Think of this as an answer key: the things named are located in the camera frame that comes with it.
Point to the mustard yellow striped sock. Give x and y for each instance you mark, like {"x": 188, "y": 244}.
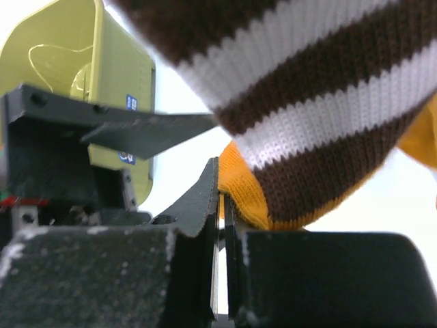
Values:
{"x": 314, "y": 94}

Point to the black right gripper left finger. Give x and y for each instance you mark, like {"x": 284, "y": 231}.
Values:
{"x": 161, "y": 274}

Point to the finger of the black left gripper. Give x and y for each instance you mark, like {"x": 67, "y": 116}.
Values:
{"x": 157, "y": 118}

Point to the olive green plastic basket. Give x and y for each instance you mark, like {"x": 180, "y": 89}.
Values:
{"x": 78, "y": 50}

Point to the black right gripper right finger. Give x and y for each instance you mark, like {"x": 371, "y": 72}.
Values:
{"x": 322, "y": 279}

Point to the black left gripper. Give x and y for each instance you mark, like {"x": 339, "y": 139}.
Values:
{"x": 46, "y": 173}

